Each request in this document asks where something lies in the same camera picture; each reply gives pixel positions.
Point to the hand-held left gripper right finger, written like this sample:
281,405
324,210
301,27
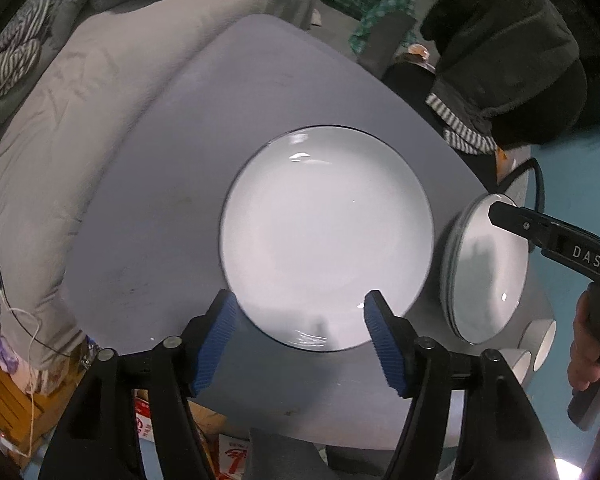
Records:
386,347

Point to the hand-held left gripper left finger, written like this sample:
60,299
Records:
214,347

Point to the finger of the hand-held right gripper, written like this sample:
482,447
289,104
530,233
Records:
515,220

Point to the white plate with dark rim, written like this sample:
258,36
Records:
446,260
485,280
325,220

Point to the white bowl with dark rim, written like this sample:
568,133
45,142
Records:
520,362
542,345

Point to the person's right hand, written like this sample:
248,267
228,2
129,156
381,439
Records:
584,350

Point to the red white carton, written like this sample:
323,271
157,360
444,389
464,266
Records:
235,457
144,417

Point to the grey white striped garment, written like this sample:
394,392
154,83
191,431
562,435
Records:
460,127

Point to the dark grey cloth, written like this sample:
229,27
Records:
285,455

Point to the dark grey hoodie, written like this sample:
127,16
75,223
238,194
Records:
510,50

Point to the orange plastic bag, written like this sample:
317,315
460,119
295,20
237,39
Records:
416,54

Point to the yellow wooden slats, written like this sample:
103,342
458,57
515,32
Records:
5,400

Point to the green patterned cloth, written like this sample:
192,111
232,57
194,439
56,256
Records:
380,5

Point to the light grey duvet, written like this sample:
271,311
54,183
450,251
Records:
105,90

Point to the striped grey white cloth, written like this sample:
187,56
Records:
10,60

